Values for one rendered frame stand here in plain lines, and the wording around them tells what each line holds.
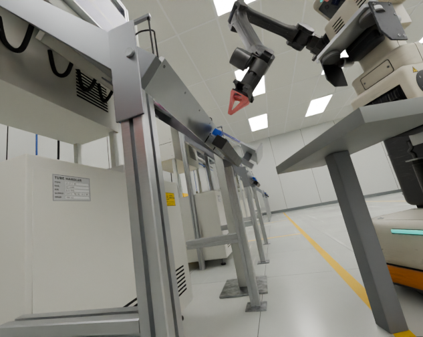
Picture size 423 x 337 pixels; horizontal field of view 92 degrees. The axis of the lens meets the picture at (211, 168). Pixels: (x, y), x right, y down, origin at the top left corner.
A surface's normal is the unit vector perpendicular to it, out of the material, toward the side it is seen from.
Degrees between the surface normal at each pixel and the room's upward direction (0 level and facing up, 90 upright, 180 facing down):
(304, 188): 90
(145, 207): 90
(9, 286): 90
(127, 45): 90
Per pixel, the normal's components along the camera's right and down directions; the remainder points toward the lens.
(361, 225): 0.00, -0.22
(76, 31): -0.29, -0.15
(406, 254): -0.97, 0.13
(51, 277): 0.94, -0.23
